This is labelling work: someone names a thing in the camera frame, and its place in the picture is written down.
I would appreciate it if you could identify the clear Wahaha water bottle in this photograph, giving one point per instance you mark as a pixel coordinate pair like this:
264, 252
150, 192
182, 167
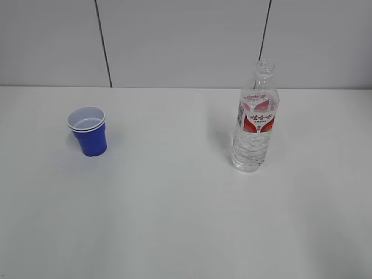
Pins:
258, 105

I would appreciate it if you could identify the blue paper cup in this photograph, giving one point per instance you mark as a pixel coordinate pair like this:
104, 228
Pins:
88, 126

